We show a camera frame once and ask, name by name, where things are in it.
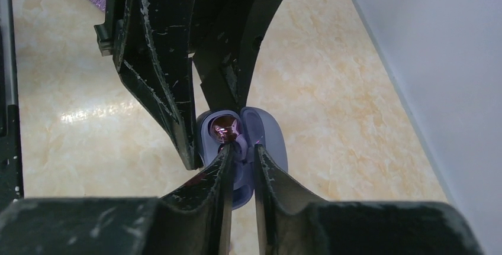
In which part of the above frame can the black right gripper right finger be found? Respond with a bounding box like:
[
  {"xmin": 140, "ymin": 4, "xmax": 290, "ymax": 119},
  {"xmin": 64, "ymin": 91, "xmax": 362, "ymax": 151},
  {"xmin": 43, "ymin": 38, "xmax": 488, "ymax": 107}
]
[{"xmin": 253, "ymin": 144, "xmax": 326, "ymax": 254}]

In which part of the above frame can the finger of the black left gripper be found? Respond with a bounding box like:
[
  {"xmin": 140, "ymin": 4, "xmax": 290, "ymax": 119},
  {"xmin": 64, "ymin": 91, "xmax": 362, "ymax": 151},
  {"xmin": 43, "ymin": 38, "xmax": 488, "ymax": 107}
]
[{"xmin": 193, "ymin": 0, "xmax": 282, "ymax": 112}]

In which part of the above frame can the purple earbud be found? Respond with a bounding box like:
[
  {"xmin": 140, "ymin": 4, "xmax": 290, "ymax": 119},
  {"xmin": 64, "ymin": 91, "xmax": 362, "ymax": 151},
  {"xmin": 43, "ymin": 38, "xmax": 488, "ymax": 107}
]
[{"xmin": 209, "ymin": 115, "xmax": 248, "ymax": 161}]

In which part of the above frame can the grey purple charging case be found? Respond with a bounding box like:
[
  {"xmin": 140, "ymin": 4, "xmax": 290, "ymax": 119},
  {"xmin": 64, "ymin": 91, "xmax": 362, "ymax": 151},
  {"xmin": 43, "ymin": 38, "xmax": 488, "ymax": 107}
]
[{"xmin": 197, "ymin": 106, "xmax": 288, "ymax": 209}]

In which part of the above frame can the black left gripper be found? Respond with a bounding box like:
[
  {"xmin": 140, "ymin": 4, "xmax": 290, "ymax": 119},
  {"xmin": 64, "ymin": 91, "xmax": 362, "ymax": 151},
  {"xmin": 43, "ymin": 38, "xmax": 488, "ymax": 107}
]
[{"xmin": 94, "ymin": 0, "xmax": 199, "ymax": 170}]

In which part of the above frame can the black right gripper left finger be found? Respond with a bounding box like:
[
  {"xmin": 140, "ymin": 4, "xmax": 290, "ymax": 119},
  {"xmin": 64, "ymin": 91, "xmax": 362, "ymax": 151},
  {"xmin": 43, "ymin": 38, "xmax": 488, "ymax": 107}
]
[{"xmin": 149, "ymin": 144, "xmax": 236, "ymax": 254}]

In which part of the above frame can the aluminium frame rail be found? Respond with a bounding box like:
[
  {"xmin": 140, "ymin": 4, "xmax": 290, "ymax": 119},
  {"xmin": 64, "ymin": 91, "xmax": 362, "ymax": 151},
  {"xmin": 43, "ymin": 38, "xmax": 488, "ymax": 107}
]
[{"xmin": 1, "ymin": 0, "xmax": 18, "ymax": 105}]

